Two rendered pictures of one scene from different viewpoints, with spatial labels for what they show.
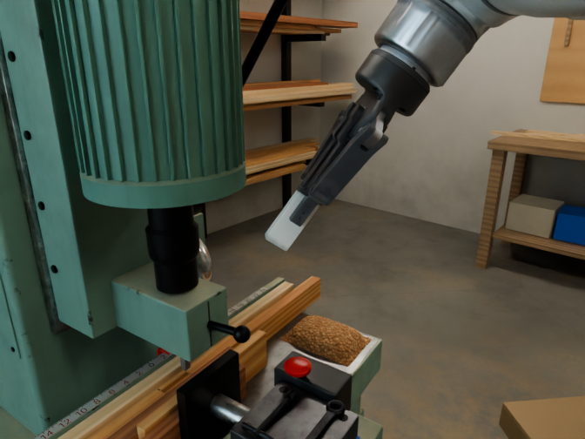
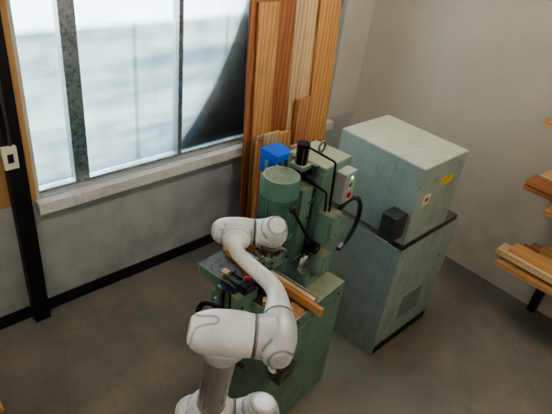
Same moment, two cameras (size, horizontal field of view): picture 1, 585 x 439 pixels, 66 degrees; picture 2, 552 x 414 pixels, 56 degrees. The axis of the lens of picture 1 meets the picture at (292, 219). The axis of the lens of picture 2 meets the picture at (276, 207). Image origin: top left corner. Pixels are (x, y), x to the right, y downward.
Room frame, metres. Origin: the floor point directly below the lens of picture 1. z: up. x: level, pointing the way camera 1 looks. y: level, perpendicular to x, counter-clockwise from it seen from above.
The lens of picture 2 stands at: (0.57, -1.84, 2.58)
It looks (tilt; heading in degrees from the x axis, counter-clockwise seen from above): 32 degrees down; 93
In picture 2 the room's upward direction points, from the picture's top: 8 degrees clockwise
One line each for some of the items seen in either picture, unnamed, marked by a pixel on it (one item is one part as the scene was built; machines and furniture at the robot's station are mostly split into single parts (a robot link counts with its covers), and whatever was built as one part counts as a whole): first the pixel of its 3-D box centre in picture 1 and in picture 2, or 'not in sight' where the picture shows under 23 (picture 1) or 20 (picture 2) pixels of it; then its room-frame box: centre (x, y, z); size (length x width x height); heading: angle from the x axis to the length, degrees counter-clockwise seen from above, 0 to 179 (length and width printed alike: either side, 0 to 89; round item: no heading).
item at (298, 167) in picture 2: not in sight; (301, 159); (0.57, 0.26, 1.54); 0.08 x 0.08 x 0.17; 56
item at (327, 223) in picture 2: not in sight; (327, 224); (0.74, 0.24, 1.23); 0.09 x 0.08 x 0.15; 56
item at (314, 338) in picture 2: not in sight; (270, 343); (0.56, 0.24, 0.36); 0.58 x 0.45 x 0.71; 56
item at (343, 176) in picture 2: not in sight; (344, 185); (0.79, 0.33, 1.40); 0.10 x 0.06 x 0.16; 56
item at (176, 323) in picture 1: (171, 311); (273, 259); (0.50, 0.16, 1.03); 0.14 x 0.07 x 0.09; 56
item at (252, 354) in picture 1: (211, 389); not in sight; (0.47, 0.10, 0.93); 0.22 x 0.01 x 0.06; 146
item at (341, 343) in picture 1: (326, 332); (291, 310); (0.63, -0.06, 0.91); 0.12 x 0.09 x 0.03; 56
